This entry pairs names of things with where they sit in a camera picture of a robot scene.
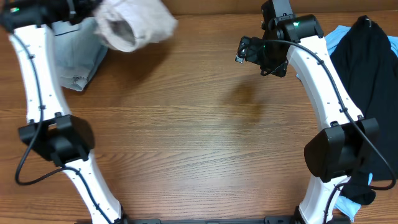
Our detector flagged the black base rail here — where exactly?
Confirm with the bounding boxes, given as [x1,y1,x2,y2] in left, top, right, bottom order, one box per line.
[123,207,305,224]

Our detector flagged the black t-shirt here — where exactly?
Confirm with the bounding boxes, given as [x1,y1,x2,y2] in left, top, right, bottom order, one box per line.
[327,16,397,205]

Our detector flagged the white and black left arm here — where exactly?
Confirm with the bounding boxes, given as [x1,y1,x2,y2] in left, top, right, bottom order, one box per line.
[1,0,127,223]

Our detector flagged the folded light blue denim shorts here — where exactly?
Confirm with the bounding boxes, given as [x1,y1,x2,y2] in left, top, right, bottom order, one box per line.
[52,17,108,91]

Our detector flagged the beige khaki shorts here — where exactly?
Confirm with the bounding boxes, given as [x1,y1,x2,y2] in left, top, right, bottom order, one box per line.
[93,0,178,52]

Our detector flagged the light blue t-shirt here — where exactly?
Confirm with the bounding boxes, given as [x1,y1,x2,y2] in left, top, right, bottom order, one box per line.
[295,25,398,222]

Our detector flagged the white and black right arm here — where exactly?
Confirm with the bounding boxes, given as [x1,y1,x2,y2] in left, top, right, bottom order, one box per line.
[236,0,379,223]

